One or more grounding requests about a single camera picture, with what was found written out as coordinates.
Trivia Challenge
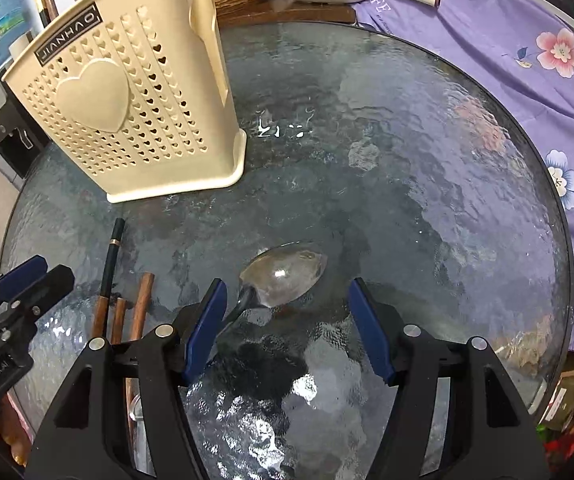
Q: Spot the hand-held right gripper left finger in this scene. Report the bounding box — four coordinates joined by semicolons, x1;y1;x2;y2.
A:
24;278;229;480

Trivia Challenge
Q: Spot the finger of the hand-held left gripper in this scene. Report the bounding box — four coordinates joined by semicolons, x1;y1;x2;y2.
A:
0;254;51;317
11;264;76;322

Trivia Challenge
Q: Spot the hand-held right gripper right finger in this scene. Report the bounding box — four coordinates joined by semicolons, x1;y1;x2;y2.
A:
347;277;551;480

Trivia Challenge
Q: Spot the metal spoon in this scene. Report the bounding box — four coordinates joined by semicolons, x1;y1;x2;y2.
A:
217;243;329;342

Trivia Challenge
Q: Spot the cream plastic utensil holder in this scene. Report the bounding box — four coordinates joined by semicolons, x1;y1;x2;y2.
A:
0;0;248;205

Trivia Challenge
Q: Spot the grey water dispenser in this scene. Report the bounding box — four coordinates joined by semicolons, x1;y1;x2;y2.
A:
0;74;49;192

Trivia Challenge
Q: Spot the round glass table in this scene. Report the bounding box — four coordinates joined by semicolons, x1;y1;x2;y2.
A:
0;20;574;480

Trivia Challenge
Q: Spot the purple floral cloth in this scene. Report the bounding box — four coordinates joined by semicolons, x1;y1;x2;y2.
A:
354;0;574;355

